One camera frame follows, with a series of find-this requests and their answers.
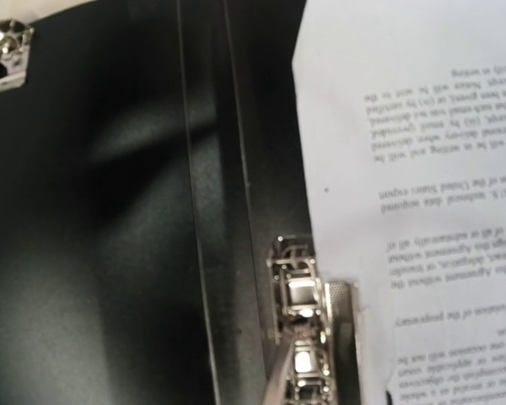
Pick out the black book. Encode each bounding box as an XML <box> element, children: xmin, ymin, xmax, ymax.
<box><xmin>0</xmin><ymin>1</ymin><xmax>311</xmax><ymax>404</ymax></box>

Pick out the printed text paper sheet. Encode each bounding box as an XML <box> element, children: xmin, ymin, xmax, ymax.
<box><xmin>293</xmin><ymin>1</ymin><xmax>506</xmax><ymax>404</ymax></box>

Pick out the black folder centre clip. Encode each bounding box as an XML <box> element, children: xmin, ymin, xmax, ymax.
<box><xmin>262</xmin><ymin>235</ymin><xmax>361</xmax><ymax>404</ymax></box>

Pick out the black folder edge clip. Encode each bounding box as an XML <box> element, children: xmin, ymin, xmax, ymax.
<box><xmin>0</xmin><ymin>19</ymin><xmax>35</xmax><ymax>93</ymax></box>

